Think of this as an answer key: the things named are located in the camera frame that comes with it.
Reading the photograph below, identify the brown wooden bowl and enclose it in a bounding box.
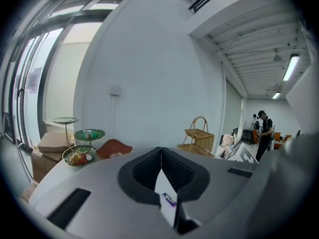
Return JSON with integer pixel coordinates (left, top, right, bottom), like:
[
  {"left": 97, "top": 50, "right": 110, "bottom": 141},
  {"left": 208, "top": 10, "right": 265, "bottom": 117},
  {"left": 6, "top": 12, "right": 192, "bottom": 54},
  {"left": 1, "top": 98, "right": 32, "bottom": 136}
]
[{"left": 96, "top": 138, "right": 133, "bottom": 160}]

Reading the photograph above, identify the pink plush toy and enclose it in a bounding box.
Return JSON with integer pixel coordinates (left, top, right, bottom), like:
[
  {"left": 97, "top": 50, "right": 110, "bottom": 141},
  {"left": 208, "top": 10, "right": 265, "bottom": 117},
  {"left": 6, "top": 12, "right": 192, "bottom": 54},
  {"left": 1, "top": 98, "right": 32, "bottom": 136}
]
[{"left": 223, "top": 134, "right": 236, "bottom": 149}]

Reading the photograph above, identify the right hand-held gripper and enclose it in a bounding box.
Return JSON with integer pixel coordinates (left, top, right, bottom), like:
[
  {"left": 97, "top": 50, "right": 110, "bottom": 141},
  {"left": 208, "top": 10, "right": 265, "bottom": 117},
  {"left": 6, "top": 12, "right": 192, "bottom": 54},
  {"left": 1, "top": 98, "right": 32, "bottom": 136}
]
[{"left": 221, "top": 132, "right": 317, "bottom": 230}]

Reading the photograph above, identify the white wall switch box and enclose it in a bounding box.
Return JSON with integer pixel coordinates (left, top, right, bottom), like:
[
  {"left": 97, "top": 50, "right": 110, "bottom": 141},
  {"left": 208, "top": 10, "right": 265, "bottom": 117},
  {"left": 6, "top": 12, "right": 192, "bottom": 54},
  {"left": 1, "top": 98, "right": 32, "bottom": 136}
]
[{"left": 109, "top": 85, "right": 122, "bottom": 97}]

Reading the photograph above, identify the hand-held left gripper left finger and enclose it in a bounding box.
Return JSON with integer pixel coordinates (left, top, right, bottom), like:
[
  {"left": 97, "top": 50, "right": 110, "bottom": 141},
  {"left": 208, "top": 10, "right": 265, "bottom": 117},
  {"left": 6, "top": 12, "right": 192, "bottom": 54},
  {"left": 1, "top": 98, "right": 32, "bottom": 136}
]
[{"left": 29, "top": 147, "right": 173, "bottom": 236}]

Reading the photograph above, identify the plain cardboard box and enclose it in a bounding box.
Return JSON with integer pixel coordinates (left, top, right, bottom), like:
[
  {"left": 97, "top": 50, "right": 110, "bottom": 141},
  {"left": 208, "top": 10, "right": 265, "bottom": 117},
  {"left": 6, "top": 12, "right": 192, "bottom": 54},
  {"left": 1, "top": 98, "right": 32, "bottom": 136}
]
[{"left": 31, "top": 149, "right": 65, "bottom": 184}]

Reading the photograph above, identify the flat cardboard box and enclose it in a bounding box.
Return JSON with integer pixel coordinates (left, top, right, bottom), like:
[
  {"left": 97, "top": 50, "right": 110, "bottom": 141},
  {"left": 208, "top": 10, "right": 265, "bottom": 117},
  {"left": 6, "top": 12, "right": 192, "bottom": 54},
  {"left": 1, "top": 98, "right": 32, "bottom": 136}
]
[{"left": 37, "top": 132, "right": 75, "bottom": 153}]

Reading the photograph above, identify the black framed glass door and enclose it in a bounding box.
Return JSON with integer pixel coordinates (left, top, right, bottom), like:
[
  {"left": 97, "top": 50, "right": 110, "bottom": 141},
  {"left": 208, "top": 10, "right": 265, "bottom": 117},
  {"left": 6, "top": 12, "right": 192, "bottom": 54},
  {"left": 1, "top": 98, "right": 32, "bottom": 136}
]
[{"left": 2, "top": 0, "right": 130, "bottom": 150}]

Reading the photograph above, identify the purple snack packet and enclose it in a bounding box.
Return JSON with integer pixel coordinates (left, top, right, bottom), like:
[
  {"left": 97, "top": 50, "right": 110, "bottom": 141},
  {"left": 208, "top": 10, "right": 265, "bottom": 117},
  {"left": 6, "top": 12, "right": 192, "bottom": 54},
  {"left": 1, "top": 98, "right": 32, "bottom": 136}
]
[{"left": 161, "top": 192, "right": 177, "bottom": 208}]

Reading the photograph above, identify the wicker basket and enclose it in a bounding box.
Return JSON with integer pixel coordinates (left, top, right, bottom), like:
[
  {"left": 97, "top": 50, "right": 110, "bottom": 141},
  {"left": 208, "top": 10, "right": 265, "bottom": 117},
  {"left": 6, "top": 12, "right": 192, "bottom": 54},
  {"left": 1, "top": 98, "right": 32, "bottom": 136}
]
[{"left": 176, "top": 116, "right": 216, "bottom": 158}]

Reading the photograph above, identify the green tiered dish stand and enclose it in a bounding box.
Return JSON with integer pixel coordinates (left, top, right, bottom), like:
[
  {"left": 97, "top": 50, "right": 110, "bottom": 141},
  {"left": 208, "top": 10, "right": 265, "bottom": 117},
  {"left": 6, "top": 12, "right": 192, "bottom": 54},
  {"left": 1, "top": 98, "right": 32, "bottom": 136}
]
[{"left": 51, "top": 117, "right": 107, "bottom": 167}]

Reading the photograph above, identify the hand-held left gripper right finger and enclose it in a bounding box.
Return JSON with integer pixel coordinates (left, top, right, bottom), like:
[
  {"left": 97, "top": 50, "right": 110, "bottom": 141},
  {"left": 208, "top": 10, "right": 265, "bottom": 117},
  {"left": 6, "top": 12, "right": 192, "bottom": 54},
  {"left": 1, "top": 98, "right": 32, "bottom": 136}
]
[{"left": 161, "top": 147, "right": 257, "bottom": 235}]

